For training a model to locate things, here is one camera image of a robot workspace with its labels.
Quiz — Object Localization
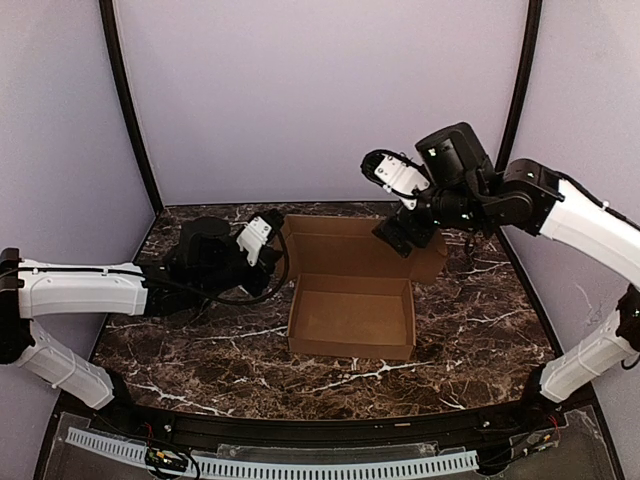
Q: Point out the brown cardboard box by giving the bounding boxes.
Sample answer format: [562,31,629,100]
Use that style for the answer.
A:
[283,214,448,361]

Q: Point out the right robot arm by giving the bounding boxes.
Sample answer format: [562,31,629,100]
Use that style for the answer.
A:
[361,122,639,404]

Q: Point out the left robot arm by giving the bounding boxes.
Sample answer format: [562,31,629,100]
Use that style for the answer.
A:
[1,210,290,410]

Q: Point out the small green circuit board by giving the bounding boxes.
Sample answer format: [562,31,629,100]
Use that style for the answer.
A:
[144,447,189,472]

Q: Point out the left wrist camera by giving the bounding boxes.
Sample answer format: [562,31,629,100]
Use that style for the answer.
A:
[236,209,284,267]

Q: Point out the right black frame post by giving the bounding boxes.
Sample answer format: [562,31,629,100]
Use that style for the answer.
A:
[495,0,543,172]

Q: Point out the black frame post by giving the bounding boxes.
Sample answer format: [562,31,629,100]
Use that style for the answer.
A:
[98,0,164,216]
[495,0,543,172]

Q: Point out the white slotted cable duct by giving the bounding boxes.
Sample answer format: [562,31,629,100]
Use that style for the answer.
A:
[64,427,479,479]

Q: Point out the black front rail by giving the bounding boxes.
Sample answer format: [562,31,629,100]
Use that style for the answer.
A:
[44,362,599,449]

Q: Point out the left black frame post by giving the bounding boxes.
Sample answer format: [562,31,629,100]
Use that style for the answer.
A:
[98,0,164,216]

